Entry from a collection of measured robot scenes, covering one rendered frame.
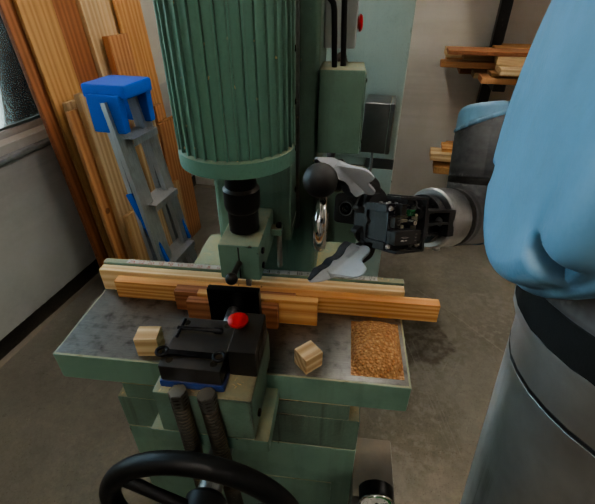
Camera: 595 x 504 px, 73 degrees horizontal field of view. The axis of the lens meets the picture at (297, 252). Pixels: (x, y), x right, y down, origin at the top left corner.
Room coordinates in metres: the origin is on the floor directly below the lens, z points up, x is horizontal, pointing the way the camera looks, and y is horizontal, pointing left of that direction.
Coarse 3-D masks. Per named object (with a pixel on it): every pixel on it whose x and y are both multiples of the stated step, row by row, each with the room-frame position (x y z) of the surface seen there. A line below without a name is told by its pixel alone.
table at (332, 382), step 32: (96, 320) 0.55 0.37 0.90; (128, 320) 0.55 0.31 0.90; (160, 320) 0.55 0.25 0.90; (320, 320) 0.55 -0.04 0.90; (352, 320) 0.55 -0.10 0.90; (384, 320) 0.55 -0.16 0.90; (64, 352) 0.47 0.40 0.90; (96, 352) 0.47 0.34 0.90; (128, 352) 0.47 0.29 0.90; (288, 352) 0.47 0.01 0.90; (288, 384) 0.42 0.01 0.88; (320, 384) 0.42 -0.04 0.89; (352, 384) 0.41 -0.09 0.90; (384, 384) 0.41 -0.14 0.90; (256, 448) 0.33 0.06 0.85
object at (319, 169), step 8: (344, 160) 0.73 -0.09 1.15; (312, 168) 0.36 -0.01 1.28; (320, 168) 0.36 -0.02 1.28; (328, 168) 0.36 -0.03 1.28; (304, 176) 0.37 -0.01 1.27; (312, 176) 0.36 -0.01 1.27; (320, 176) 0.36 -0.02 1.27; (328, 176) 0.36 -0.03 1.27; (336, 176) 0.36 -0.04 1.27; (304, 184) 0.36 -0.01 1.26; (312, 184) 0.35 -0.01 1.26; (320, 184) 0.35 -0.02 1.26; (328, 184) 0.35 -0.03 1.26; (336, 184) 0.36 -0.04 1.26; (312, 192) 0.36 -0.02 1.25; (320, 192) 0.35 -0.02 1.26; (328, 192) 0.35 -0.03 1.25
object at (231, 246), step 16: (224, 240) 0.56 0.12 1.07; (240, 240) 0.56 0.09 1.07; (256, 240) 0.56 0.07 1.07; (272, 240) 0.66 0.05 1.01; (224, 256) 0.55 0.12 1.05; (240, 256) 0.55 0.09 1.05; (256, 256) 0.54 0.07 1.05; (224, 272) 0.55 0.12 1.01; (240, 272) 0.55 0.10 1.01; (256, 272) 0.54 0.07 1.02
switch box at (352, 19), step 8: (336, 0) 0.85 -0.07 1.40; (352, 0) 0.85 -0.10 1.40; (328, 8) 0.85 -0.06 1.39; (352, 8) 0.85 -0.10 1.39; (328, 16) 0.85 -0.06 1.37; (352, 16) 0.85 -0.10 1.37; (328, 24) 0.85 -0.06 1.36; (352, 24) 0.85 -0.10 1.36; (328, 32) 0.85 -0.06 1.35; (352, 32) 0.85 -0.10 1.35; (328, 40) 0.85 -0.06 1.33; (352, 40) 0.85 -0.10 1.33; (352, 48) 0.85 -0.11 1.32
